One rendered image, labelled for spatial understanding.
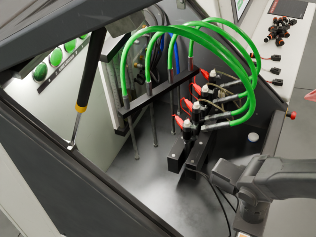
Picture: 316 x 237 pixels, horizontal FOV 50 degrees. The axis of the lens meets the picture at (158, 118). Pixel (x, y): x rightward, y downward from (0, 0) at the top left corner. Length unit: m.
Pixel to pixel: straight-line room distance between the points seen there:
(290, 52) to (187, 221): 0.81
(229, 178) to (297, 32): 1.04
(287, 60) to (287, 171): 0.92
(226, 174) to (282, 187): 0.16
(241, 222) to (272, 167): 0.22
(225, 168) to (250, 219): 0.13
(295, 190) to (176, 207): 0.63
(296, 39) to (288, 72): 0.23
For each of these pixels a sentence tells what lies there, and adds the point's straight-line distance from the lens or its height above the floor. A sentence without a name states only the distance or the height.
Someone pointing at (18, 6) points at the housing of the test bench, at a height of 1.50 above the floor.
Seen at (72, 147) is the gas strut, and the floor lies 1.32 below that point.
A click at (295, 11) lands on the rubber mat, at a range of 1.79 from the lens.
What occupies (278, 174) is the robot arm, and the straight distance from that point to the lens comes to 0.60.
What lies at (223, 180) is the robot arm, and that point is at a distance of 0.74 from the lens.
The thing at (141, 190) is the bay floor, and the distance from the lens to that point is 1.20.
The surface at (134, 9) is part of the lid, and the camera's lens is 0.33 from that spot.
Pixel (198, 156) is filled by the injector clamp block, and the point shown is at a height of 0.98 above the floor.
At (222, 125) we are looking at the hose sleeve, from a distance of 0.94.
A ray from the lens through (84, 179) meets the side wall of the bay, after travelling 0.74.
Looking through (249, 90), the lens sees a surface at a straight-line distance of 0.83.
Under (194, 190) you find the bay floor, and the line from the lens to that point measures 1.19.
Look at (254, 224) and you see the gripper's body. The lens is 0.81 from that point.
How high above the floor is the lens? 1.86
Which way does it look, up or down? 47 degrees down
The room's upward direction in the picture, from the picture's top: 6 degrees counter-clockwise
